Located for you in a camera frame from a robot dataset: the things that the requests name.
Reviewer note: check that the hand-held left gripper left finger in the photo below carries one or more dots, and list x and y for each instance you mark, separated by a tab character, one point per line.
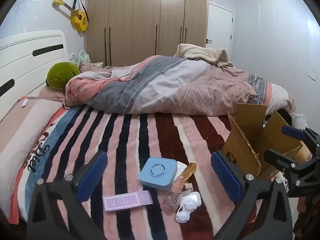
92	177

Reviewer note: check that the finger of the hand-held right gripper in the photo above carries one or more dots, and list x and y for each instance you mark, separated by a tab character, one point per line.
292	130
277	157

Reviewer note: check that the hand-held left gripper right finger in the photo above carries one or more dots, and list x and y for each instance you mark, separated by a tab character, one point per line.
225	177

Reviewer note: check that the gold rectangular box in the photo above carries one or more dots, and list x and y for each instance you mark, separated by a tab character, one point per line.
188	170

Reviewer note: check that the cardboard box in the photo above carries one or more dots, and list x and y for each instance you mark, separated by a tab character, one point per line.
246	135

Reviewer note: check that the white plastic case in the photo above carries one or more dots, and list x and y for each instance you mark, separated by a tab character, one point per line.
190	200

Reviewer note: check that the lilac rectangular box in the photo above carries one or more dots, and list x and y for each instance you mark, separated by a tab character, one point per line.
127	200

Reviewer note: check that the clear pink spray bottle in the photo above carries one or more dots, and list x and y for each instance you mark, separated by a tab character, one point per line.
172	197

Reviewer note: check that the white plastic bag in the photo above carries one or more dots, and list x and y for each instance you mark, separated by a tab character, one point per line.
299	121

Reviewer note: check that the dark cloth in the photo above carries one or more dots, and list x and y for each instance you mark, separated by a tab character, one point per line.
285	116

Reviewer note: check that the striped plush blanket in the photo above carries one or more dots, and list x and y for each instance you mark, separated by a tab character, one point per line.
140	135

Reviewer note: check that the long pink pillow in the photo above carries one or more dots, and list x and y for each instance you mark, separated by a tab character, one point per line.
25	130

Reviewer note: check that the pink grey striped duvet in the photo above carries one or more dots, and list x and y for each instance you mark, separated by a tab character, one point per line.
175	85

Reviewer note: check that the green round pillow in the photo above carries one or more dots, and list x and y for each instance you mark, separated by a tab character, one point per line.
61	76

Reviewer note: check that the mint green bag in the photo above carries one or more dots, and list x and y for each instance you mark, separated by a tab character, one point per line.
82	58

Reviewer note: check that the cream fleece blanket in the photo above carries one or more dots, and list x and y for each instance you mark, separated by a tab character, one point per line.
200	51

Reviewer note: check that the white door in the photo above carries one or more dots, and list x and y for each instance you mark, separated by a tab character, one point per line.
220	25

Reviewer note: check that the white bed headboard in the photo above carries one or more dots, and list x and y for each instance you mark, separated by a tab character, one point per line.
25	52

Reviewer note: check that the yellow ukulele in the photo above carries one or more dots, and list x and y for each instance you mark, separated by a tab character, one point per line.
78	20

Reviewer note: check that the wooden wardrobe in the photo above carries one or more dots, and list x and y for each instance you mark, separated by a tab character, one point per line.
145	17

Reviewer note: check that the white wall outlet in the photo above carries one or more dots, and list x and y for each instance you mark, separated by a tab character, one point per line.
311	76

